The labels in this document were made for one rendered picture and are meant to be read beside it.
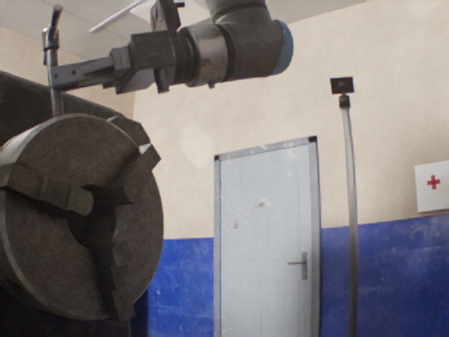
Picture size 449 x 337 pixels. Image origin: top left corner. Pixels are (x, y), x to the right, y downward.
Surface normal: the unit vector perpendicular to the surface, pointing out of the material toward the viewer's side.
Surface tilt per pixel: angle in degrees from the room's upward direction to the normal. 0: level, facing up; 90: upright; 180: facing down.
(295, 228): 90
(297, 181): 90
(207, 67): 134
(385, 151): 90
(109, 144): 90
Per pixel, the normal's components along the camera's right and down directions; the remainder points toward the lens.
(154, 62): 0.43, -0.07
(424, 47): -0.60, -0.19
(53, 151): 0.80, -0.15
